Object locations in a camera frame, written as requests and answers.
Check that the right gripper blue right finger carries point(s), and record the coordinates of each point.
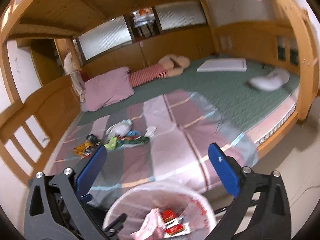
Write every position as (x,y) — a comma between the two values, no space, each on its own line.
(227,169)

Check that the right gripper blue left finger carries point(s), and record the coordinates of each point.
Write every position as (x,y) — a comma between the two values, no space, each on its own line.
(87,170)

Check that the yellow chip bag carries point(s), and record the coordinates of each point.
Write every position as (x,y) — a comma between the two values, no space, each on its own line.
(84,149)

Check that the small dark green wrapper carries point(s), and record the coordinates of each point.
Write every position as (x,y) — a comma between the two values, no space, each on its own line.
(92,139)

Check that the green paper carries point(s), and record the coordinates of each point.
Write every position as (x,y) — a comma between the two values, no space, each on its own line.
(112,144)

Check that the dark green snack bag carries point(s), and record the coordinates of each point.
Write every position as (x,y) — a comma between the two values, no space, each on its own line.
(132,139)

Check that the white plastic bottle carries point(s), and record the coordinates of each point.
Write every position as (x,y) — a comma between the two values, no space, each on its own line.
(120,129)

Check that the red snack box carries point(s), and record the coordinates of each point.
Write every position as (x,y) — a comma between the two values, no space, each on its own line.
(173,225)

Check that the pink printed paper bag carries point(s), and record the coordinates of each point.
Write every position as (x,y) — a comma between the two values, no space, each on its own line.
(152,228)

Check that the white lined trash bin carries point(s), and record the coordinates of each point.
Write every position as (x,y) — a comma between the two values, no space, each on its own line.
(127,214)

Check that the patchwork pink grey quilt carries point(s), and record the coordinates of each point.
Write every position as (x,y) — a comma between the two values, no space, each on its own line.
(180,125)

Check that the green bed mattress cover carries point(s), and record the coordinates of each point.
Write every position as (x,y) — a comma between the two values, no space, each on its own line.
(229,92)

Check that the pink pillow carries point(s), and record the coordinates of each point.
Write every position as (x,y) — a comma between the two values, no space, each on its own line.
(107,89)

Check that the white plush toy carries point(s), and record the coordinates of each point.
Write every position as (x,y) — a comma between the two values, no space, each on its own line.
(72,69)

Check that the white flat box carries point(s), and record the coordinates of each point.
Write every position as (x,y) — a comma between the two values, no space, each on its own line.
(223,65)

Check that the striped plush toy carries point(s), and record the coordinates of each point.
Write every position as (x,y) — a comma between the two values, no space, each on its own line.
(168,66)

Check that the wooden bed frame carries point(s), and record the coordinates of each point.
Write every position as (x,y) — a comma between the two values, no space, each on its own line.
(60,92)

